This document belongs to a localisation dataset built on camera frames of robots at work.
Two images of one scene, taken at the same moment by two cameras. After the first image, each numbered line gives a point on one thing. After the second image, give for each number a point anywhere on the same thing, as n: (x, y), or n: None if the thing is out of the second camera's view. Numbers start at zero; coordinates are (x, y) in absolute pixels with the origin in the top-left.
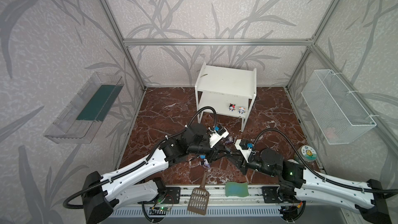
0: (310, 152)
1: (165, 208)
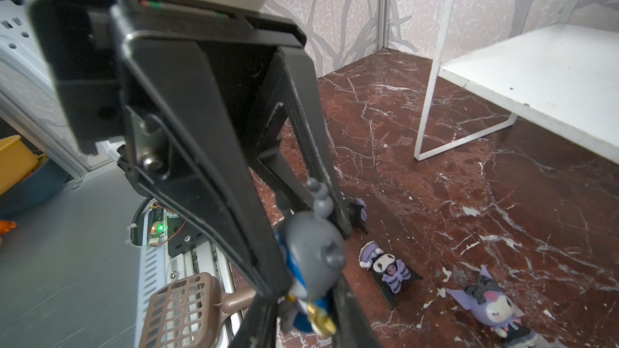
0: None
1: (157, 231)
